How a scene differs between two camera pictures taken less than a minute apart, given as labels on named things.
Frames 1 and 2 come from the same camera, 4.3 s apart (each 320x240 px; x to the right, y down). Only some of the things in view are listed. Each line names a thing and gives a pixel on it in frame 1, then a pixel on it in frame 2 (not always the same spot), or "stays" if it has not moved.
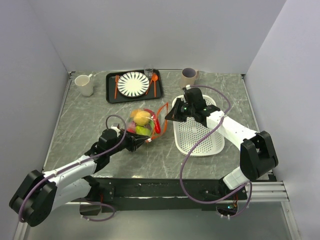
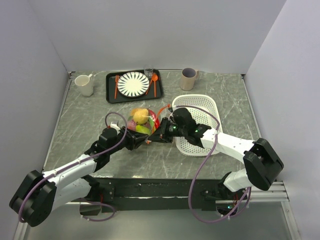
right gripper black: x=175 y=114 to x=161 y=135
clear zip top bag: x=146 y=123 stays
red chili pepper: x=157 y=126 stays
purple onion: x=132 y=127 stays
